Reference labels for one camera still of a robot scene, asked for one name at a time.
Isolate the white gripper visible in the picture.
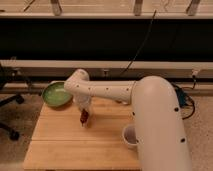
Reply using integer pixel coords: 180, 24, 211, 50
75, 95, 92, 127

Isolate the red pepper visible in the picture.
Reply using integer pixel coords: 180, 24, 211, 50
80, 109, 89, 125

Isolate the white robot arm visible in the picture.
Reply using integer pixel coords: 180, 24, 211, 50
64, 69, 192, 171

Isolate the green bowl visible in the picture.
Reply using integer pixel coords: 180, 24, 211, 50
42, 82, 72, 107

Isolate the black office chair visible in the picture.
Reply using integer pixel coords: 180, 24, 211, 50
0, 64, 25, 141

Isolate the black floor cable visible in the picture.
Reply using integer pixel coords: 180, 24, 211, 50
171, 83, 197, 121

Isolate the black hanging cable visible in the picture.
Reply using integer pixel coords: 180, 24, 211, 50
118, 9, 157, 77

